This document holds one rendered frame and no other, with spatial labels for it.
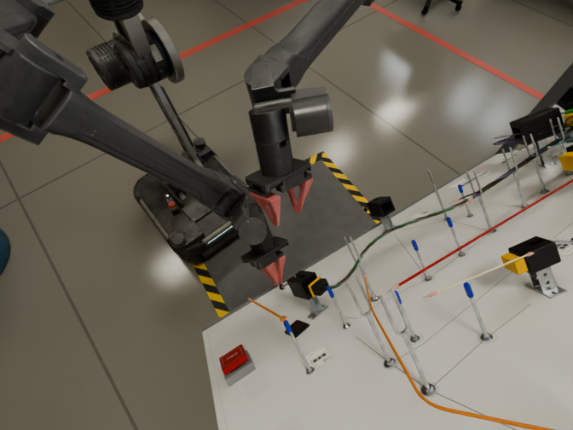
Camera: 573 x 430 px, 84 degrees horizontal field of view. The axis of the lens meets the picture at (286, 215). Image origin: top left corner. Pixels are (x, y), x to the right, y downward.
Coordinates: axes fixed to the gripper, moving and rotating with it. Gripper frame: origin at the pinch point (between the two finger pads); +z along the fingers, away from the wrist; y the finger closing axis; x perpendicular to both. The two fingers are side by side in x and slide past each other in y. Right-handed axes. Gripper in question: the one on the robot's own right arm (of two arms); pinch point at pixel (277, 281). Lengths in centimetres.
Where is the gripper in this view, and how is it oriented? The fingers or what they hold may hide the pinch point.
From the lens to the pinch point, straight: 78.0
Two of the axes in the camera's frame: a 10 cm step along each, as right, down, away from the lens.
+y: 7.5, -4.5, 4.8
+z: 3.3, 8.9, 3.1
